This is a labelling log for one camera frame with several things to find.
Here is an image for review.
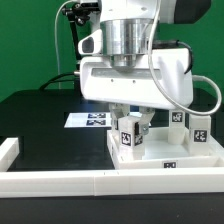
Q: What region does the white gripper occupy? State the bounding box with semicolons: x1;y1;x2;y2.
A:
80;48;193;135

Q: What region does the white square table top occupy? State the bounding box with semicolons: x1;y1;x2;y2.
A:
107;127;224;169

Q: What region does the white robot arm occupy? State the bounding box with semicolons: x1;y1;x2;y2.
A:
79;0;211;134

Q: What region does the white marker sheet with tags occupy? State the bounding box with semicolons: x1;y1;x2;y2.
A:
64;112;111;128

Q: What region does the white U-shaped obstacle fence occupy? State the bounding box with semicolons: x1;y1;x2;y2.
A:
0;138;224;198

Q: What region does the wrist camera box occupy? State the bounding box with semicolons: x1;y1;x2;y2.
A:
78;29;103;55

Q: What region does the black cable bundle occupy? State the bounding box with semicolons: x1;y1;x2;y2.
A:
38;71;83;91

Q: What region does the white cable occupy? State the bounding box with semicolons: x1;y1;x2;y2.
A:
54;0;79;89

